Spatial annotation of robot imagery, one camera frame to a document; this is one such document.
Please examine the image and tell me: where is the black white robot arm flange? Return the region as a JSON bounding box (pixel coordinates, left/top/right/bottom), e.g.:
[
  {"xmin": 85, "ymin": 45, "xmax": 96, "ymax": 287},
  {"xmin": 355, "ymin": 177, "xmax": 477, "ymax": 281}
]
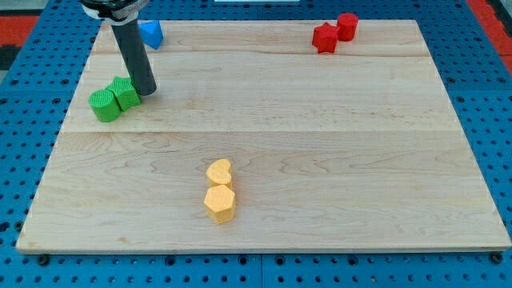
[{"xmin": 78, "ymin": 0, "xmax": 150, "ymax": 22}]

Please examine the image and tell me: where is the wooden board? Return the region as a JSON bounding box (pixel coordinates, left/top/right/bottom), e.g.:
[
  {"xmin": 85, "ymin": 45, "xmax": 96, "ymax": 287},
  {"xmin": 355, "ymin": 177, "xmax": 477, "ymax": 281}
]
[{"xmin": 16, "ymin": 20, "xmax": 511, "ymax": 254}]

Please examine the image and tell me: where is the yellow heart block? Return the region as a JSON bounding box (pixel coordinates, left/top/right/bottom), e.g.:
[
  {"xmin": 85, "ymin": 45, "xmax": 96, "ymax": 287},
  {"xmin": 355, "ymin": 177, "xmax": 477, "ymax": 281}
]
[{"xmin": 206, "ymin": 158, "xmax": 232, "ymax": 189}]

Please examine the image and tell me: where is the yellow hexagon block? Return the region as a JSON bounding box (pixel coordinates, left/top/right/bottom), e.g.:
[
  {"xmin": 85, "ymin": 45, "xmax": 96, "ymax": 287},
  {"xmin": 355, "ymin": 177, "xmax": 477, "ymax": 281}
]
[{"xmin": 203, "ymin": 185, "xmax": 236, "ymax": 224}]

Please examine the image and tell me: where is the red star block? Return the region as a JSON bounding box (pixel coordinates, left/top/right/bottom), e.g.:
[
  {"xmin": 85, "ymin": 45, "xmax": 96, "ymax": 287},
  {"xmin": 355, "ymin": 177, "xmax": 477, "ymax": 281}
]
[{"xmin": 312, "ymin": 22, "xmax": 339, "ymax": 54}]

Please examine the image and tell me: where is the green star block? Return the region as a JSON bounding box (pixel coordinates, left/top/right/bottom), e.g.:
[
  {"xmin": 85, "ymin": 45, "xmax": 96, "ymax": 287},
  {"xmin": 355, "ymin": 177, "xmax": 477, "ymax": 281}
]
[{"xmin": 106, "ymin": 76, "xmax": 141, "ymax": 111}]

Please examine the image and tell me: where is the red cylinder block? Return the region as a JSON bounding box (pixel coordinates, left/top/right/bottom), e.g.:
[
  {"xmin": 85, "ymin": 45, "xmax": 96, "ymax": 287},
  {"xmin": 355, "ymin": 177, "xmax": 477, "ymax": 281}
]
[{"xmin": 337, "ymin": 13, "xmax": 359, "ymax": 42}]

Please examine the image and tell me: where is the blue triangle block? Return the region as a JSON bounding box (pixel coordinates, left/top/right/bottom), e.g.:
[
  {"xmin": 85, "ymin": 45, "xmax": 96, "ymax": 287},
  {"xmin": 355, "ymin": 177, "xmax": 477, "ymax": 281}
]
[{"xmin": 138, "ymin": 20, "xmax": 163, "ymax": 50}]

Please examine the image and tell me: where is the green cylinder block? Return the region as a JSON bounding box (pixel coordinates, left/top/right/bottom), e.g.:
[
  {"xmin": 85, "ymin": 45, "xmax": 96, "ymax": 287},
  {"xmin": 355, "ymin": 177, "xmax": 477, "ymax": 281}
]
[{"xmin": 88, "ymin": 90, "xmax": 121, "ymax": 122}]

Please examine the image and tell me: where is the gray cylindrical pusher rod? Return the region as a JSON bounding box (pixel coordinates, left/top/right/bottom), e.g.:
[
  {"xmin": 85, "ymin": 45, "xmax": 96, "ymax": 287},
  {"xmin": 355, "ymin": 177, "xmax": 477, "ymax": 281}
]
[{"xmin": 111, "ymin": 20, "xmax": 157, "ymax": 96}]

